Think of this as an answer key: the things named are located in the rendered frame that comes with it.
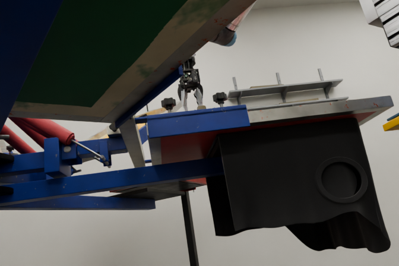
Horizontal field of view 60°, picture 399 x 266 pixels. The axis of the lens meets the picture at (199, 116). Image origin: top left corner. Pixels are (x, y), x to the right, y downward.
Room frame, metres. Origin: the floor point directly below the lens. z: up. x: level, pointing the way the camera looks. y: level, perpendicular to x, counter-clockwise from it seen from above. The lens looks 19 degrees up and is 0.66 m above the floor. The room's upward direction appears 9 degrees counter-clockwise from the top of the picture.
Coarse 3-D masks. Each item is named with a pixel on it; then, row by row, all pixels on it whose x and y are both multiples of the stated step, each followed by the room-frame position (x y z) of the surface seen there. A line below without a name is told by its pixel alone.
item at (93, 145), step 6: (102, 138) 1.19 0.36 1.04; (108, 138) 1.20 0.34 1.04; (114, 138) 1.20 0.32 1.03; (120, 138) 1.20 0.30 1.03; (84, 144) 1.18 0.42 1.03; (90, 144) 1.19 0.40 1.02; (96, 144) 1.19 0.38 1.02; (108, 144) 1.20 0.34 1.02; (114, 144) 1.20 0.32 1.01; (120, 144) 1.20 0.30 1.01; (78, 150) 1.18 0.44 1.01; (84, 150) 1.18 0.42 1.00; (96, 150) 1.19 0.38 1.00; (108, 150) 1.20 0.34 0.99; (114, 150) 1.20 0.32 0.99; (120, 150) 1.21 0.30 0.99; (126, 150) 1.23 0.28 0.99; (84, 156) 1.21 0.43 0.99; (90, 156) 1.23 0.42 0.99; (96, 156) 1.24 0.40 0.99
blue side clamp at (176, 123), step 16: (176, 112) 0.96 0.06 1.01; (192, 112) 0.97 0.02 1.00; (208, 112) 0.98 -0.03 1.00; (224, 112) 0.98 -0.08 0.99; (240, 112) 0.99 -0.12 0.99; (160, 128) 0.95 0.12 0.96; (176, 128) 0.96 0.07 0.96; (192, 128) 0.97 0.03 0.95; (208, 128) 0.97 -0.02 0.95; (224, 128) 0.98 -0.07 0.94
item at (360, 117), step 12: (312, 120) 1.09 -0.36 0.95; (324, 120) 1.11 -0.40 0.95; (360, 120) 1.19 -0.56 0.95; (204, 132) 1.03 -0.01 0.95; (216, 132) 1.05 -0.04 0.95; (228, 132) 1.07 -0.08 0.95; (168, 144) 1.10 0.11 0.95; (180, 144) 1.12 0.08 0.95; (192, 144) 1.15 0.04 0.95; (204, 144) 1.17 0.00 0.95
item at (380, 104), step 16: (384, 96) 1.07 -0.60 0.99; (256, 112) 1.01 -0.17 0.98; (272, 112) 1.02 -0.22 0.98; (288, 112) 1.02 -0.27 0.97; (304, 112) 1.03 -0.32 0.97; (320, 112) 1.04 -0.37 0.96; (336, 112) 1.05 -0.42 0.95; (352, 112) 1.07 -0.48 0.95; (160, 144) 1.08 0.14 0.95; (160, 160) 1.31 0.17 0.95
